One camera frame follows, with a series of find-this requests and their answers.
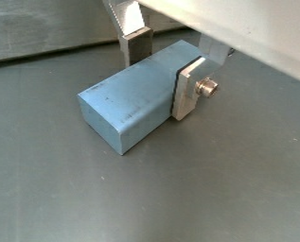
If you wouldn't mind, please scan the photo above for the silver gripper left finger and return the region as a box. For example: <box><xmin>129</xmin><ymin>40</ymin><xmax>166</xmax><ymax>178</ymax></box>
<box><xmin>103</xmin><ymin>0</ymin><xmax>153</xmax><ymax>66</ymax></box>

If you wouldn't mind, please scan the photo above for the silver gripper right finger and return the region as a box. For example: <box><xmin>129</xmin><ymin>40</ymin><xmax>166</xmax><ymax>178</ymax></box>
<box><xmin>172</xmin><ymin>35</ymin><xmax>230</xmax><ymax>120</ymax></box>

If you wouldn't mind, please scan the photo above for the light blue rectangular block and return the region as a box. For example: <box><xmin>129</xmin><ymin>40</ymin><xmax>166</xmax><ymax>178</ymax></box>
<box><xmin>78</xmin><ymin>41</ymin><xmax>200</xmax><ymax>154</ymax></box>

